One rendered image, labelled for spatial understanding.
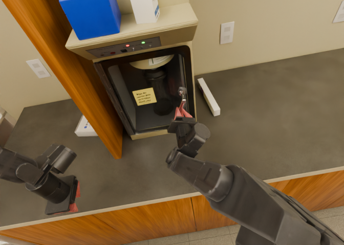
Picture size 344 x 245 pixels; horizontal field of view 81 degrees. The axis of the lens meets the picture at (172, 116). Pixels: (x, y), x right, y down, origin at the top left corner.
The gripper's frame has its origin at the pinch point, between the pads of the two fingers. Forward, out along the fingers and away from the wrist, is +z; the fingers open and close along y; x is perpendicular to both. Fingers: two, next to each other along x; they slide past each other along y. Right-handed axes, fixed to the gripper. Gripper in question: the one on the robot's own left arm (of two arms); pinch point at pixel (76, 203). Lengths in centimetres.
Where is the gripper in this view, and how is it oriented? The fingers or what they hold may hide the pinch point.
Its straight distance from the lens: 76.6
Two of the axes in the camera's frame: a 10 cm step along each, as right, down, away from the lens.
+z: 1.4, 6.4, 7.6
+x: -9.8, 1.9, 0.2
